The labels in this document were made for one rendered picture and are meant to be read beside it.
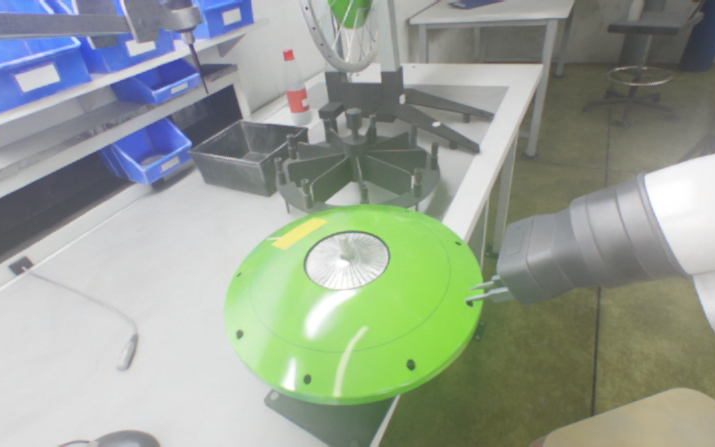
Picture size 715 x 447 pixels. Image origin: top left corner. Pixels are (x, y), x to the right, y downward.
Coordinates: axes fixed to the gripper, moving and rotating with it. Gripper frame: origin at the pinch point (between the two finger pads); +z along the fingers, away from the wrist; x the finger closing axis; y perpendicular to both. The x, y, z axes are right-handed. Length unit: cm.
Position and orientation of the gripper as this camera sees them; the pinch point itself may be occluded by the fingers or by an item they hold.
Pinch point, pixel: (468, 294)
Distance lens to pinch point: 43.2
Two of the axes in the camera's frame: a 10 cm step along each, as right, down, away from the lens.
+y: -6.2, -7.5, -2.4
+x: -4.4, 5.8, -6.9
